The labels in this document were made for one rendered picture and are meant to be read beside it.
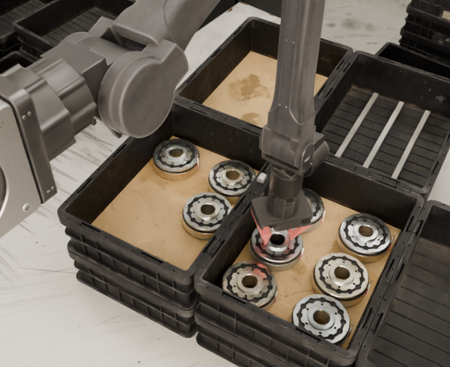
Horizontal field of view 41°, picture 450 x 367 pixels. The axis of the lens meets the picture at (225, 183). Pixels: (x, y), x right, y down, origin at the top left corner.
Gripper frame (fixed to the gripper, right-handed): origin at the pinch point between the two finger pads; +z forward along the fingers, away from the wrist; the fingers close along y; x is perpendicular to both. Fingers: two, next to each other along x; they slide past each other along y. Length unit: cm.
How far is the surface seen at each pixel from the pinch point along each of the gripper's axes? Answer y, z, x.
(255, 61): -15, 4, -61
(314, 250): -7.5, 4.1, 2.0
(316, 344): 2.8, -5.8, 25.9
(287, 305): 1.8, 4.1, 12.6
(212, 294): 16.3, -5.2, 12.6
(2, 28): 60, 50, -167
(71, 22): 32, 38, -147
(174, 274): 21.8, -5.4, 7.2
